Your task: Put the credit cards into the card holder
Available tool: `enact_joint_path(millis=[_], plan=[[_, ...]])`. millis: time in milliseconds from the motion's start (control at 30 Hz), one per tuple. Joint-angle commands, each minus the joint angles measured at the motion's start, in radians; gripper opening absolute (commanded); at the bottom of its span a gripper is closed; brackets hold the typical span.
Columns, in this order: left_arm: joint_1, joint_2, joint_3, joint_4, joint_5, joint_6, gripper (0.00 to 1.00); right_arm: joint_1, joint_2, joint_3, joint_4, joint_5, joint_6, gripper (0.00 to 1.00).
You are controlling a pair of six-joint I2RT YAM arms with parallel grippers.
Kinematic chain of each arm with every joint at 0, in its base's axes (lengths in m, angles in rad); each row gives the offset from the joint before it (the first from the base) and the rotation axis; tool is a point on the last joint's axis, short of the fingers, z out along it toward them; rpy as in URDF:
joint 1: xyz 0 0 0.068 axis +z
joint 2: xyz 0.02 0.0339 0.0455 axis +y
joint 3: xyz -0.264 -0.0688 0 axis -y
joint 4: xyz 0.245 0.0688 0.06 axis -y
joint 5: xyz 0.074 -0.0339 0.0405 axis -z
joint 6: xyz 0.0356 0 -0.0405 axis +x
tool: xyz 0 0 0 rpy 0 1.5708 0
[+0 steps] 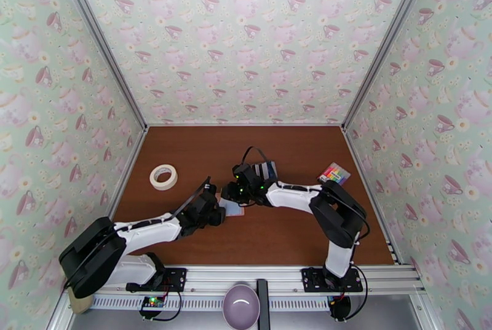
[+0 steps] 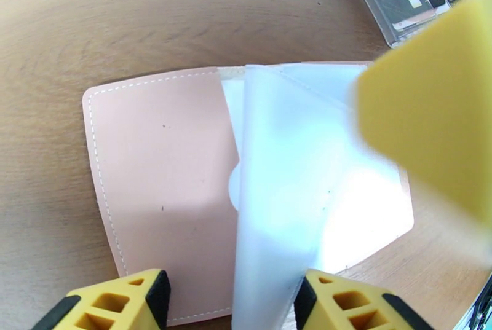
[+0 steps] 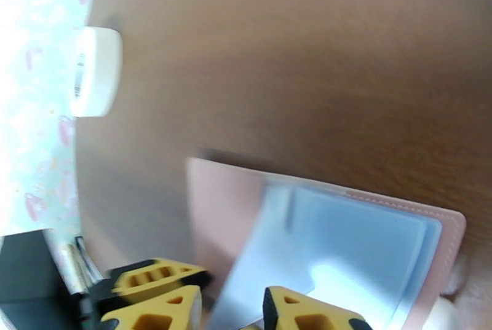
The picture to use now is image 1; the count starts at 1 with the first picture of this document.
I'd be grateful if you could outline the pink card holder wallet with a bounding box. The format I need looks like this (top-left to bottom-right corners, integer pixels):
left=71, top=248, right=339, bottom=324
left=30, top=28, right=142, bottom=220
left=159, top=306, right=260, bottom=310
left=215, top=191, right=247, bottom=219

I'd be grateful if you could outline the clear acrylic card stand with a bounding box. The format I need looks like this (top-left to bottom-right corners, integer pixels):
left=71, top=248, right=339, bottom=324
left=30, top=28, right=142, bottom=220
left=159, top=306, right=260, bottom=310
left=252, top=160, right=279, bottom=181

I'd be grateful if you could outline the beige masking tape roll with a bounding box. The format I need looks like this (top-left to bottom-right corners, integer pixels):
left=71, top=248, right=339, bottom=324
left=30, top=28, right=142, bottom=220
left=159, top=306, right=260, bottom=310
left=149, top=163, right=179, bottom=192

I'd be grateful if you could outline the purple bowl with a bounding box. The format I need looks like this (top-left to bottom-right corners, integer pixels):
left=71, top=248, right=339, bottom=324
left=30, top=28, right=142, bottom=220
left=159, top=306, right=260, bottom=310
left=222, top=283, right=261, bottom=330

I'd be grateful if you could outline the green circuit board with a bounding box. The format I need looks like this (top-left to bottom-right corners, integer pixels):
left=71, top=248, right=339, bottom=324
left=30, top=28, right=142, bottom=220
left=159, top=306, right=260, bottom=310
left=140, top=296, right=167, bottom=311

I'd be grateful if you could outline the beige fabric pouch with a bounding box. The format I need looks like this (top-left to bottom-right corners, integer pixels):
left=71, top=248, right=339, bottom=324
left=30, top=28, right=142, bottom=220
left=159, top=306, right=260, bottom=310
left=69, top=294, right=93, bottom=315

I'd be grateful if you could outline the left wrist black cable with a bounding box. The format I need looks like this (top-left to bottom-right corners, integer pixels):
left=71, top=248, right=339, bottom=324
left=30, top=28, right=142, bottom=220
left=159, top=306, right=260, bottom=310
left=170, top=176, right=212, bottom=223

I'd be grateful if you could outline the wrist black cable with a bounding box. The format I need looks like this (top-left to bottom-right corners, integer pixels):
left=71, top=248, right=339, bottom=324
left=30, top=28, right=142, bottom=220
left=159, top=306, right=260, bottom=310
left=241, top=146, right=274, bottom=172
left=170, top=176, right=212, bottom=223

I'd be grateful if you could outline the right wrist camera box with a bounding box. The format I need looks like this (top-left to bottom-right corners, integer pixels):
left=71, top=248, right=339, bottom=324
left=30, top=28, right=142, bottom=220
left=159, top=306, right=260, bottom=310
left=232, top=163, right=254, bottom=184

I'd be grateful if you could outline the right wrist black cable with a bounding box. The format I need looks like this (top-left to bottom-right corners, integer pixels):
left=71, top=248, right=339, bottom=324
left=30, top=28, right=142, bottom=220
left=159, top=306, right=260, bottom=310
left=241, top=146, right=274, bottom=172

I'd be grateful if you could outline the aluminium frame rail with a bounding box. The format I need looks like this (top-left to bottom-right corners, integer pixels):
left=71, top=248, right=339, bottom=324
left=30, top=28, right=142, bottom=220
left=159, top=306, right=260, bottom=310
left=86, top=265, right=427, bottom=296

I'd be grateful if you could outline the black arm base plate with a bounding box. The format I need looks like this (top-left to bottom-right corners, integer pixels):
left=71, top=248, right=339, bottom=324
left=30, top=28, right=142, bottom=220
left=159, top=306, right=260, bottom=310
left=125, top=267, right=188, bottom=293
left=301, top=267, right=364, bottom=294

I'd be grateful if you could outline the perforated metal cable tray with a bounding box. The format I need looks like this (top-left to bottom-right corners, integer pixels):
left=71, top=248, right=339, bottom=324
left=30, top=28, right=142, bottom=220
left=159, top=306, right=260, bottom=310
left=92, top=296, right=335, bottom=312

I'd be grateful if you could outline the black upright post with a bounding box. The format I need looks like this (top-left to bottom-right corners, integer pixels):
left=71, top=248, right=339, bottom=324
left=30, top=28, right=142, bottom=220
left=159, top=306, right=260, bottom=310
left=256, top=279, right=270, bottom=330

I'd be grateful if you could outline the black base cable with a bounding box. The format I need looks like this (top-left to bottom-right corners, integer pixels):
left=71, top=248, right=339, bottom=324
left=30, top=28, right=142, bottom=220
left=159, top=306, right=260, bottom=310
left=338, top=265, right=370, bottom=321
left=138, top=290, right=185, bottom=321

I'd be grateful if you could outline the aluminium corner post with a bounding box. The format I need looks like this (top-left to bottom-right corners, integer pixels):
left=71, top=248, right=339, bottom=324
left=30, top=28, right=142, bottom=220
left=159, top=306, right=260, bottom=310
left=341, top=0, right=440, bottom=131
left=52, top=0, right=149, bottom=131

